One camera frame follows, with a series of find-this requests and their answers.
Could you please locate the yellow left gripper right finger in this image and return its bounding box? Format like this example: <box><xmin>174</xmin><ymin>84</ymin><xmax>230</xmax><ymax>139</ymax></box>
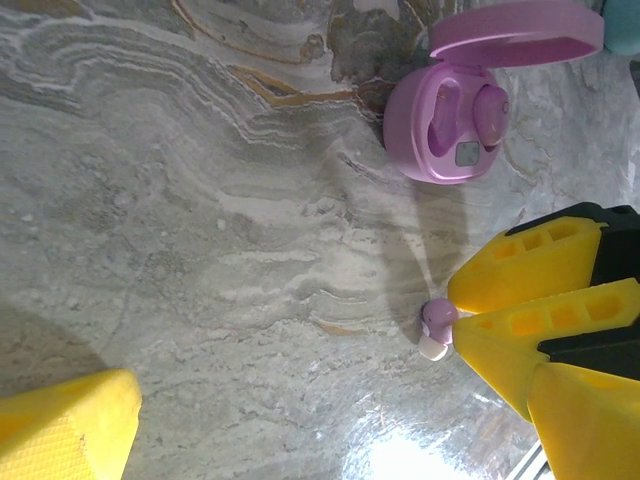
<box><xmin>526</xmin><ymin>362</ymin><xmax>640</xmax><ymax>480</ymax></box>

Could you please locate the blue earbud charging case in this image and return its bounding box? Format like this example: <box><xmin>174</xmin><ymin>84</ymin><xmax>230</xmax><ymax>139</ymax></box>
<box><xmin>601</xmin><ymin>0</ymin><xmax>640</xmax><ymax>56</ymax></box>

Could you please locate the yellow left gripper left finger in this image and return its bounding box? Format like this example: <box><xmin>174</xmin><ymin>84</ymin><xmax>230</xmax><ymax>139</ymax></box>
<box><xmin>0</xmin><ymin>368</ymin><xmax>144</xmax><ymax>480</ymax></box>

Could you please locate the pink earbud charging case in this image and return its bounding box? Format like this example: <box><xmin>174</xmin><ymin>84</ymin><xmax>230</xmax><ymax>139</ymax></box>
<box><xmin>382</xmin><ymin>0</ymin><xmax>606</xmax><ymax>186</ymax></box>

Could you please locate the aluminium front rail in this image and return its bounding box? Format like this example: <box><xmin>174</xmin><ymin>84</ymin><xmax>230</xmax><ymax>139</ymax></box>
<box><xmin>507</xmin><ymin>438</ymin><xmax>554</xmax><ymax>480</ymax></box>

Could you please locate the pink wireless earbud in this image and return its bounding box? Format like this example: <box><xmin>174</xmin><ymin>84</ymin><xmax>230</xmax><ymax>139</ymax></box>
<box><xmin>471</xmin><ymin>83</ymin><xmax>512</xmax><ymax>152</ymax></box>
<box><xmin>417</xmin><ymin>296</ymin><xmax>460</xmax><ymax>362</ymax></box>

